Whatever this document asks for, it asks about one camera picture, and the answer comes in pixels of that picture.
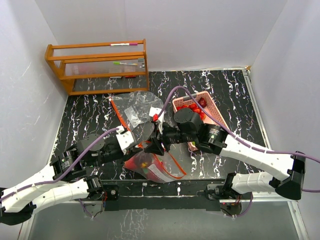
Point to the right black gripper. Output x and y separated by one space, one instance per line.
156 147

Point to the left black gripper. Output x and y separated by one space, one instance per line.
132 151

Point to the red green dragon fruit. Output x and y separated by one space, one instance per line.
140 164

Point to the clear orange zip bag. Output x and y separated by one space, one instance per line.
169 171

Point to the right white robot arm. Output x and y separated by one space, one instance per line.
280 173

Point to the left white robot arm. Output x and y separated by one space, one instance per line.
65 178

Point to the red strawberry bunch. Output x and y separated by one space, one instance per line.
194 108

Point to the pink perforated plastic basket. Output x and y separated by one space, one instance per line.
210 108

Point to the dark purple fig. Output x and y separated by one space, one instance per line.
202 102

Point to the green yellow toothbrush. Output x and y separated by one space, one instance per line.
125 63

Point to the wooden shelf rack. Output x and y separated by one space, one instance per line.
85 61

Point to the pink white marker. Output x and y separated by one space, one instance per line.
124 44

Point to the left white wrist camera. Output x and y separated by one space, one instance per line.
125 138

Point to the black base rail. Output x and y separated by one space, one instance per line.
177 195

